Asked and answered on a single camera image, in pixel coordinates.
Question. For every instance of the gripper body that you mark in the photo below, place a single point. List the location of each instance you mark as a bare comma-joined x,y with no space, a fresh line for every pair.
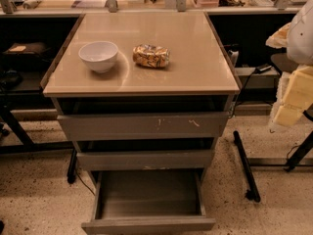
301,41

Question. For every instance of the grey bottom drawer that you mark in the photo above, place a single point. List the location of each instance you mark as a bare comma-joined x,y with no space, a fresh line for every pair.
147,201

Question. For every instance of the grey drawer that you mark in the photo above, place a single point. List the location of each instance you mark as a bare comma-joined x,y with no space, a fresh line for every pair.
147,201
143,117
144,154

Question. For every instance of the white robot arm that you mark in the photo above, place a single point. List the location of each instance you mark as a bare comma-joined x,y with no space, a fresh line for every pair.
297,37

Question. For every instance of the grey top drawer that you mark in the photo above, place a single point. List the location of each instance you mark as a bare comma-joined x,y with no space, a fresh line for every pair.
143,117

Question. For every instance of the grey middle drawer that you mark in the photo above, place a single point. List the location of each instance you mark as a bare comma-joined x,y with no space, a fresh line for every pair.
144,154

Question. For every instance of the grey drawer cabinet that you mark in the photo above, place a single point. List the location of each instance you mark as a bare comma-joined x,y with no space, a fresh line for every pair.
143,91

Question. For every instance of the black side table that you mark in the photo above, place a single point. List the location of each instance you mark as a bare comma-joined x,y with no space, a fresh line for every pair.
283,63

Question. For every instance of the black power adapter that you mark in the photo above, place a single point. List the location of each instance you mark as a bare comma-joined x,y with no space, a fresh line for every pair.
262,68

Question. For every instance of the gold foil snack bag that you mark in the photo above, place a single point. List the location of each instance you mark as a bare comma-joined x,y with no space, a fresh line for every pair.
151,56

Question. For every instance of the white bowl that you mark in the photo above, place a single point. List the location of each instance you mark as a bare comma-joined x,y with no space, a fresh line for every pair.
99,56

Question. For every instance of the black left desk frame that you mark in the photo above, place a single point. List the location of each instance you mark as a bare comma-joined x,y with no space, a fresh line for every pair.
32,103

